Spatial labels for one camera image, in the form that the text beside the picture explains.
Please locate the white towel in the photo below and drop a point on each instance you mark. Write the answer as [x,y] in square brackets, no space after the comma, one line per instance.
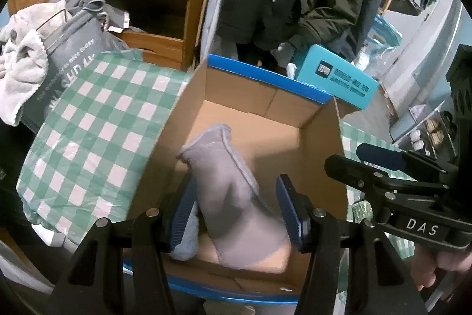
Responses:
[22,79]

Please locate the shoe rack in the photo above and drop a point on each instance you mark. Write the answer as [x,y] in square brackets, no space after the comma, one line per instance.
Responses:
[431,130]

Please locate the light blue cloth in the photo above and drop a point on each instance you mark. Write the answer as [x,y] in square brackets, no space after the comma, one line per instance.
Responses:
[186,245]

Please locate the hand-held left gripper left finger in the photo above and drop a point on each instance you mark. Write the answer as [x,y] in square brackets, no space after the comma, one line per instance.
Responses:
[182,215]

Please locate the green checkered tablecloth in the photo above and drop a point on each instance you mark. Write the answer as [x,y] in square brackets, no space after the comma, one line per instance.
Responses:
[92,134]

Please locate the small grey cloth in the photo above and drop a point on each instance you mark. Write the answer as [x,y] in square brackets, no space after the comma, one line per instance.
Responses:
[284,55]

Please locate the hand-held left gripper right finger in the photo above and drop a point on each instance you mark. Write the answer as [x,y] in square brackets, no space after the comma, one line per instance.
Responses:
[291,211]

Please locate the person's right hand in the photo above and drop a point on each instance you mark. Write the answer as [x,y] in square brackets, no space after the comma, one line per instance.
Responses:
[424,270]

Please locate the teal printed box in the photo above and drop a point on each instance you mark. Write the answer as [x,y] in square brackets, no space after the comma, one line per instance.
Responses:
[332,79]

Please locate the blue-edged cardboard box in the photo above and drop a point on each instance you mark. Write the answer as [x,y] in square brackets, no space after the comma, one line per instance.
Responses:
[258,123]

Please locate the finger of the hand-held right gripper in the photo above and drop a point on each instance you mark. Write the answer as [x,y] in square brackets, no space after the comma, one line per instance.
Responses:
[350,169]
[379,156]

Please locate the grey printed tote bag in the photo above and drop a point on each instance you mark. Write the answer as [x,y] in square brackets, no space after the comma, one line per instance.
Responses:
[73,53]

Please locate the clear plastic bag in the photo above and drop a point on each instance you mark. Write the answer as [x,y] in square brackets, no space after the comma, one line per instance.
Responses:
[383,38]

